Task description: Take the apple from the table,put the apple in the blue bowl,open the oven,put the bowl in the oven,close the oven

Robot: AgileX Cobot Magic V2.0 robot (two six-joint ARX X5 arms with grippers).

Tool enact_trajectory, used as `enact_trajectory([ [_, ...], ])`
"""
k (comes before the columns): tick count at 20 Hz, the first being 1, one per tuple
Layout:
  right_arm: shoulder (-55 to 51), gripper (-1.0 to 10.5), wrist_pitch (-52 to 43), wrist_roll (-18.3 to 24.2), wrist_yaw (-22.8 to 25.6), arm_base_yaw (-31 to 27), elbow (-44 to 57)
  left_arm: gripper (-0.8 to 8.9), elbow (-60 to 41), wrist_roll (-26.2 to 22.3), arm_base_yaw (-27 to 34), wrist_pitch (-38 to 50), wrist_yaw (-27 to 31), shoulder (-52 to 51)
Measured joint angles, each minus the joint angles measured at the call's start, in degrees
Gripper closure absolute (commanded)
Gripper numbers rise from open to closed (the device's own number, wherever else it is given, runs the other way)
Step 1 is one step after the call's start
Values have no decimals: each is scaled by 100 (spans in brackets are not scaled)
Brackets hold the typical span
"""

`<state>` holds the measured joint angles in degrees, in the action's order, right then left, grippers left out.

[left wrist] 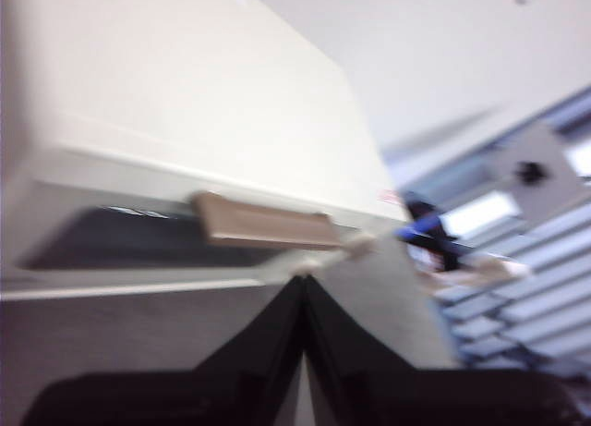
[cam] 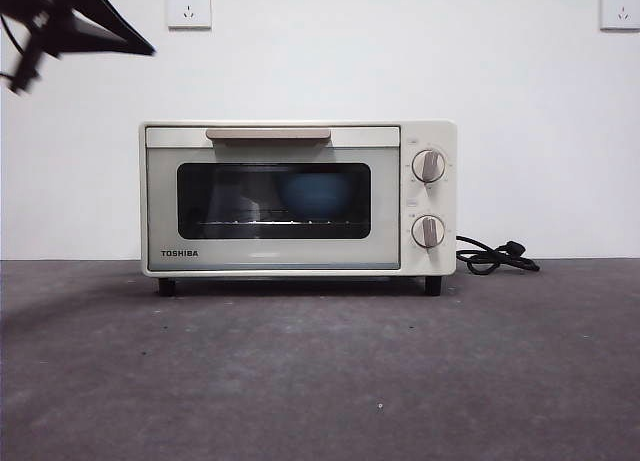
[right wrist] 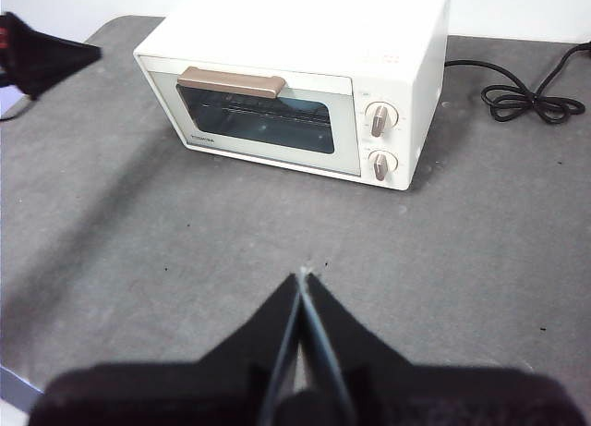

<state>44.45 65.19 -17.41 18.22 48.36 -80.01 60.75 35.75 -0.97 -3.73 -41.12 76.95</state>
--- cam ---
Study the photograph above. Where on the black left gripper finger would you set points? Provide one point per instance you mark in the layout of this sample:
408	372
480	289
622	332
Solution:
90	33
105	8

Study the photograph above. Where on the blue ribbed bowl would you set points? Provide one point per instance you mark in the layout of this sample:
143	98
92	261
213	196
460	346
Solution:
315	196

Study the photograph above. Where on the white Toshiba toaster oven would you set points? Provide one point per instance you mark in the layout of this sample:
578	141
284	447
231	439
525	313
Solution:
430	131

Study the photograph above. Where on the beige oven knob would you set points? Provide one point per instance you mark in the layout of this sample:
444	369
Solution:
429	231
429	167

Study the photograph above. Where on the white wall socket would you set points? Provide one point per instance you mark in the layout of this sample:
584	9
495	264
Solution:
622	8
190	7

